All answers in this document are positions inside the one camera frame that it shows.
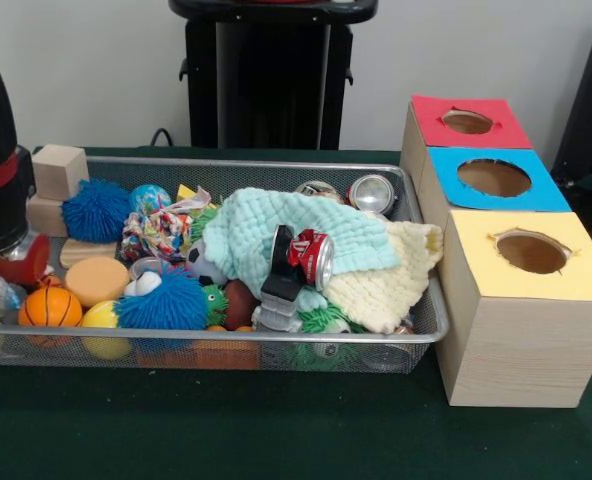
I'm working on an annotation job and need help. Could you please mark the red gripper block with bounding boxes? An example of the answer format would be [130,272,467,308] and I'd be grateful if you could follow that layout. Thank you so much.
[0,232,52,288]

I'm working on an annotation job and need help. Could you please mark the blue fuzzy monster toy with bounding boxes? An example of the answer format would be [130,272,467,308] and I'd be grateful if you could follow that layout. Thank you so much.
[114,272,209,331]

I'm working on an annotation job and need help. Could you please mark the mint green waffle cloth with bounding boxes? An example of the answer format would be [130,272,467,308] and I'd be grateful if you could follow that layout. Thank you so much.
[201,187,400,312]

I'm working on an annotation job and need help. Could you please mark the crushed red drink can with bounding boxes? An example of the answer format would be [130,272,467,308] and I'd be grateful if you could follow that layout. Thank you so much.
[270,224,337,292]

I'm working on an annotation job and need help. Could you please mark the cream yellow waffle cloth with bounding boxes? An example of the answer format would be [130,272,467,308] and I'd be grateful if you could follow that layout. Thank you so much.
[323,220,445,335]

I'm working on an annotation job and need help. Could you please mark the wooden box with three holes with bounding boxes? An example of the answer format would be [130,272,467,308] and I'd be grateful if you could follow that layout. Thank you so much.
[399,94,592,409]

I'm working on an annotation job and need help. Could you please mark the plain wooden cube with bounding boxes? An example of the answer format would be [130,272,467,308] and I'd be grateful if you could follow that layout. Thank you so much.
[31,144,91,201]
[27,193,70,237]

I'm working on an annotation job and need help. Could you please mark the orange toy basketball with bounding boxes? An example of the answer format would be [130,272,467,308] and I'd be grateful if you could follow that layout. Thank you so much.
[18,287,84,347]

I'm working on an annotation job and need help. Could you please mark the toy hamburger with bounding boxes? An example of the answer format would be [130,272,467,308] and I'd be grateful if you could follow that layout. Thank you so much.
[65,257,131,307]

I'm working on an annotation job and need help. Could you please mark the blue spiky ball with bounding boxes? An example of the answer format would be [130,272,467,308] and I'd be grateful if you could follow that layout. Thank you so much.
[61,179,133,245]

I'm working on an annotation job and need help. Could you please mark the black and white soccer ball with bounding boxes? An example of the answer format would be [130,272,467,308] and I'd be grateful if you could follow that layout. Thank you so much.
[185,239,227,287]

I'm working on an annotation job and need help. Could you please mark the dark green tablecloth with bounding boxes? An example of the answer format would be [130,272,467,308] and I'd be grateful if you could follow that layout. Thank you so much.
[0,144,592,480]

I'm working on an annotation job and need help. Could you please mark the black upright panel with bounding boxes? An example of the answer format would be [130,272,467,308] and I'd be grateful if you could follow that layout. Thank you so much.
[550,7,592,176]

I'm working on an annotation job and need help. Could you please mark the shallow wire mesh bin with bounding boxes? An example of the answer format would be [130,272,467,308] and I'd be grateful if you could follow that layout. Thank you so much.
[0,155,450,374]

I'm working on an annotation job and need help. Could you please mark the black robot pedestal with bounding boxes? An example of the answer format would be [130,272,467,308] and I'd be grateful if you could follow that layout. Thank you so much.
[168,0,380,150]

